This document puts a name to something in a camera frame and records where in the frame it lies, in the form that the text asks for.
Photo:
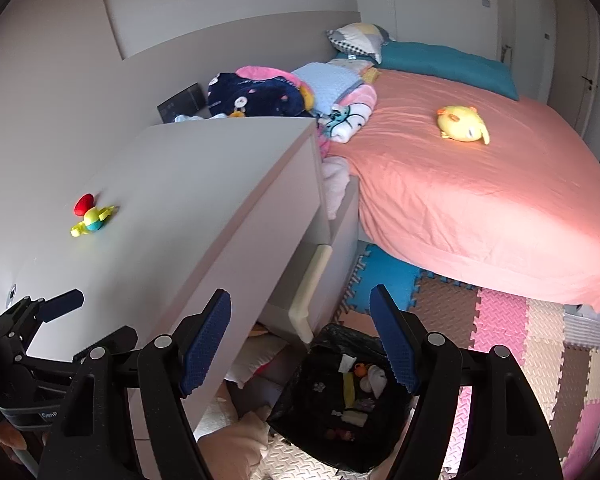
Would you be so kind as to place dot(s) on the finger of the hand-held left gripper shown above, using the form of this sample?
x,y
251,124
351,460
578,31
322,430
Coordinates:
x,y
110,337
62,302

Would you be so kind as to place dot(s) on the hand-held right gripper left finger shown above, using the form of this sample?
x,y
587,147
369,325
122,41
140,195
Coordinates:
x,y
207,345

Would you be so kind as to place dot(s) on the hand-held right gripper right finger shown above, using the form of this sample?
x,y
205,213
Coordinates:
x,y
395,340

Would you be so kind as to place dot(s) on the yellow snack packet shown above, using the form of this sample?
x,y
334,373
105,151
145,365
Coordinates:
x,y
350,389

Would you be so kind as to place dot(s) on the small purple wrapper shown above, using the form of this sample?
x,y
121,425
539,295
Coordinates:
x,y
365,403

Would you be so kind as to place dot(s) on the black trash bin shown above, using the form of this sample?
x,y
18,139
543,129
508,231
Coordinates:
x,y
300,410

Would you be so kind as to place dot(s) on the person's left hand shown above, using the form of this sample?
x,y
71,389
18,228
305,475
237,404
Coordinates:
x,y
10,440

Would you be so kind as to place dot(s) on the white crumpled tissue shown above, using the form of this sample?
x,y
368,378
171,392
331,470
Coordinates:
x,y
375,379

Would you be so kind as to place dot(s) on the pink white cloth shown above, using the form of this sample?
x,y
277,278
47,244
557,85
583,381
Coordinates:
x,y
250,360

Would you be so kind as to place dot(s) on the small orange toy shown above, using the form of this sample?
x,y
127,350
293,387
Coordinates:
x,y
361,370

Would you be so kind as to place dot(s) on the beige flat packet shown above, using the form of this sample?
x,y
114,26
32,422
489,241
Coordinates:
x,y
355,418

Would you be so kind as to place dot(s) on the yellow green toy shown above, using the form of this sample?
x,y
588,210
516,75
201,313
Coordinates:
x,y
94,219

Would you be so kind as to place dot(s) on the person's leg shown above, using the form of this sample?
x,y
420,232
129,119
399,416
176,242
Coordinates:
x,y
235,440

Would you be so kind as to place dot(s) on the red heart toy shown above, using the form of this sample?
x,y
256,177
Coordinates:
x,y
84,203

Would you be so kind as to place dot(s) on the beige foam corner guard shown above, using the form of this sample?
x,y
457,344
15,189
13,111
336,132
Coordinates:
x,y
310,280

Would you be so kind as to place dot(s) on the coloured foam puzzle mat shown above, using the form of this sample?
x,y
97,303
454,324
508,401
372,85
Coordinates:
x,y
500,320

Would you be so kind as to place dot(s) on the grey dresser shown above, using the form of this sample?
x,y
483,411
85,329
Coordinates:
x,y
180,185

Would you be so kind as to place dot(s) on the bed with pink sheet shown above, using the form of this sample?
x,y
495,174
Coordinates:
x,y
480,200

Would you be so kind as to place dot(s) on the white fluffy blanket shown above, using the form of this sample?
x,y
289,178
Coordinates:
x,y
332,177

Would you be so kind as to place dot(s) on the white pink printed towel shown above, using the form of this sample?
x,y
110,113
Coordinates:
x,y
352,120

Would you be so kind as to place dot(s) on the yellow plush chick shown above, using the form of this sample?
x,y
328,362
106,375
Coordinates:
x,y
462,122

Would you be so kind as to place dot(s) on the black flat panel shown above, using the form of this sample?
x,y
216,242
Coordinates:
x,y
180,102

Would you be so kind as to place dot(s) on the navy printed blanket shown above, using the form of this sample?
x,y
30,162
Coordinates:
x,y
250,95

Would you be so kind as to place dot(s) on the light blue blanket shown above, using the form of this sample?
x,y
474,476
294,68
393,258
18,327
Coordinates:
x,y
325,82

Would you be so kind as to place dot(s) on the pink blanket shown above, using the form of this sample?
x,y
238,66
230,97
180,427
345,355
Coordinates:
x,y
252,71

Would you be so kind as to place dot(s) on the teal pillow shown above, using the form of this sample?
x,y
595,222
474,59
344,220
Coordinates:
x,y
445,65

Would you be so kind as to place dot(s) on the patterned checked pillow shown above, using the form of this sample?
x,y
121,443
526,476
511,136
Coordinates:
x,y
360,37

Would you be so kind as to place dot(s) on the white door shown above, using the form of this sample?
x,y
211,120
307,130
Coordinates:
x,y
570,50

